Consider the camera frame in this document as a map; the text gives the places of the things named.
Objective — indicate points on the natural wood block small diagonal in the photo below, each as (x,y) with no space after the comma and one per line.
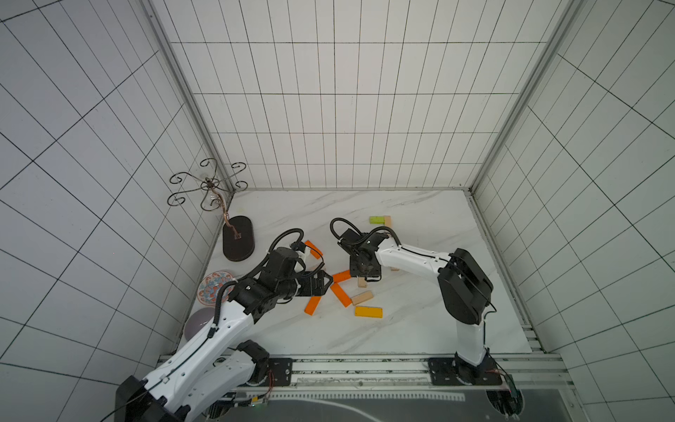
(362,297)

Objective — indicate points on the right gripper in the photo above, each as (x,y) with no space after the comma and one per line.
(364,269)

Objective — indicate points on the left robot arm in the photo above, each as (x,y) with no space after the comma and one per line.
(218,358)

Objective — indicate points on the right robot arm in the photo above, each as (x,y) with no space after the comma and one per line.
(465,289)

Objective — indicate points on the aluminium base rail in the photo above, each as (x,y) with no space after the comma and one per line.
(525,371)

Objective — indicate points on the patterned round plate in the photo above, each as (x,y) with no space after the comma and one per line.
(210,285)

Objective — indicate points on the orange block lower left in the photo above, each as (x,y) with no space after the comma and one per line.
(310,309)

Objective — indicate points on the black wire ornament stand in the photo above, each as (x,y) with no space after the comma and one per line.
(238,234)

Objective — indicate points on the orange block far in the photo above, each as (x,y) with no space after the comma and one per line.
(313,250)

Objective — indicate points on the orange block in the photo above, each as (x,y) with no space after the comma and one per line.
(341,295)
(342,276)
(313,250)
(310,309)

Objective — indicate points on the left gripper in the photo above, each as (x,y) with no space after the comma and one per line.
(308,289)

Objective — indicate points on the orange block lower middle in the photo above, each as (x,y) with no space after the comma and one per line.
(341,295)

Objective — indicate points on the yellow block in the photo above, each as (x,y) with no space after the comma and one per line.
(368,312)

